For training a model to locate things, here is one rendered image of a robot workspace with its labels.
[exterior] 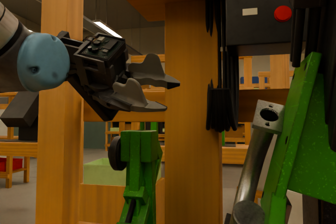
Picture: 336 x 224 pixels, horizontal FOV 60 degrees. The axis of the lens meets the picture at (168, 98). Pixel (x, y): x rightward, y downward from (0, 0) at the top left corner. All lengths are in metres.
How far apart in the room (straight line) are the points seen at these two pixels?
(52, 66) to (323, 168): 0.35
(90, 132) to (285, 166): 11.45
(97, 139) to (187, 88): 10.93
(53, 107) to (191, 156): 0.42
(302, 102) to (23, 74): 0.33
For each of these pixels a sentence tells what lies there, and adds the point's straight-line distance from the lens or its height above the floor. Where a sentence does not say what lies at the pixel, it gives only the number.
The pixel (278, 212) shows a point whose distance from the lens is 0.36.
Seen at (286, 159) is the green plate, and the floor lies 1.15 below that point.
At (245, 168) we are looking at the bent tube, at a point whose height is 1.11.
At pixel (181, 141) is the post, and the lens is 0.75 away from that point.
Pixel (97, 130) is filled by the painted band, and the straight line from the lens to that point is 11.60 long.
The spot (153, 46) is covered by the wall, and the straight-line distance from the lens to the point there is 11.10.
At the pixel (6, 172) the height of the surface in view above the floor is 0.27.
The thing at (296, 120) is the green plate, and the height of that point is 1.19.
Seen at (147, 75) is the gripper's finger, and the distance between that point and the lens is 0.50.
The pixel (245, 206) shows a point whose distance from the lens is 0.38.
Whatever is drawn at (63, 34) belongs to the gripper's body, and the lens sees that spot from 0.52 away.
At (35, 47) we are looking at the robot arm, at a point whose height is 1.28.
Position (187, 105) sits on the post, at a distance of 0.74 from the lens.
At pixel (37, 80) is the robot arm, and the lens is 0.40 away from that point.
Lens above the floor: 1.20
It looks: 4 degrees up
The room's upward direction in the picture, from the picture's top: straight up
